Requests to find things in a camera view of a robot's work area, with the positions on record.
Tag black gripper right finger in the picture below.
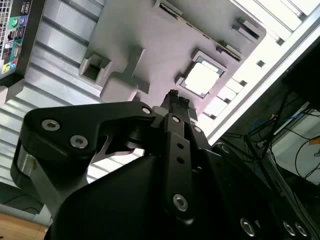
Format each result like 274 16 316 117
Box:
179 98 213 173

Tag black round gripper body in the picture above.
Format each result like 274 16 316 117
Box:
44 141 316 240

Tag square silver CPU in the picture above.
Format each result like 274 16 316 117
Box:
183 56 225 98

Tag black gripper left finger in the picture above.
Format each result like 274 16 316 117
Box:
11 89 196 225

